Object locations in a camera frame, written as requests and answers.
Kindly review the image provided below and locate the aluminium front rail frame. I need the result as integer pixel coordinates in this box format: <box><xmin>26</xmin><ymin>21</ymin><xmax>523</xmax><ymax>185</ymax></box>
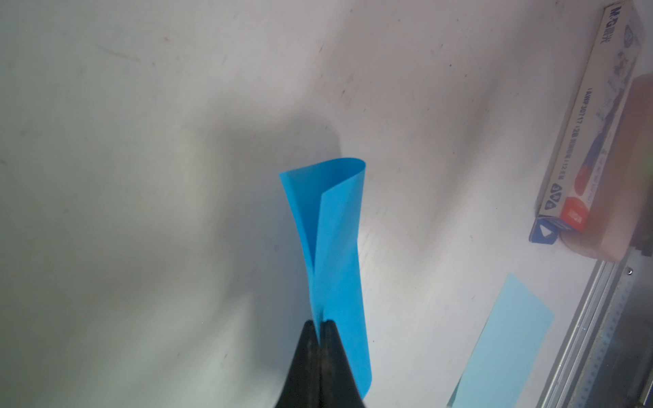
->
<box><xmin>538</xmin><ymin>248</ymin><xmax>652</xmax><ymax>407</ymax></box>

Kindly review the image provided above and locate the light blue front paper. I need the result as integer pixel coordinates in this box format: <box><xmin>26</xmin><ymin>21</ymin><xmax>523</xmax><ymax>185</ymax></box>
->
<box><xmin>447</xmin><ymin>275</ymin><xmax>554</xmax><ymax>407</ymax></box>

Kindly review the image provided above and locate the pink eraser case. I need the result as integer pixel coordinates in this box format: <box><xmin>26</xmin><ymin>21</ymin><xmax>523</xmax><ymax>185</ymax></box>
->
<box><xmin>561</xmin><ymin>73</ymin><xmax>652</xmax><ymax>263</ymax></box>

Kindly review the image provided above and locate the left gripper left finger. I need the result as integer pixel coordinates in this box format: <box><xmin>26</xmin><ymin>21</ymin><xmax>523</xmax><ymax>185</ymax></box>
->
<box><xmin>275</xmin><ymin>321</ymin><xmax>321</xmax><ymax>408</ymax></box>

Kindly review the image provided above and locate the bright blue square paper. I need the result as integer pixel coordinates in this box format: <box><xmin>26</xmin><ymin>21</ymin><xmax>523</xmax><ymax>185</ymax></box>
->
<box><xmin>280</xmin><ymin>158</ymin><xmax>372</xmax><ymax>399</ymax></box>

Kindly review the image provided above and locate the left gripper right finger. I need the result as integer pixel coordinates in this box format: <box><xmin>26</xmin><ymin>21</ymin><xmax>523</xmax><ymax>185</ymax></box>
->
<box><xmin>319</xmin><ymin>321</ymin><xmax>365</xmax><ymax>408</ymax></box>

